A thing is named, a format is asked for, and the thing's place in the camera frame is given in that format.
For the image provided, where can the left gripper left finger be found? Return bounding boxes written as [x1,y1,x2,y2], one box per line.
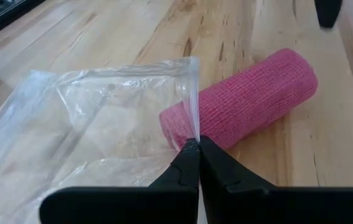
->
[39,138,201,224]

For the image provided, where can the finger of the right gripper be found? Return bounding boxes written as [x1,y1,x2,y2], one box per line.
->
[314,0,344,29]

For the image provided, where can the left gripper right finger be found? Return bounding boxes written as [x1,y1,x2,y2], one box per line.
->
[199,135,353,224]

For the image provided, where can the pink bandage roll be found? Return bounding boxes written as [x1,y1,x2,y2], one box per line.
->
[159,47,319,152]

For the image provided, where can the clear plastic zip bag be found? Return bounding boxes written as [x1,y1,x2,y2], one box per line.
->
[0,55,201,224]

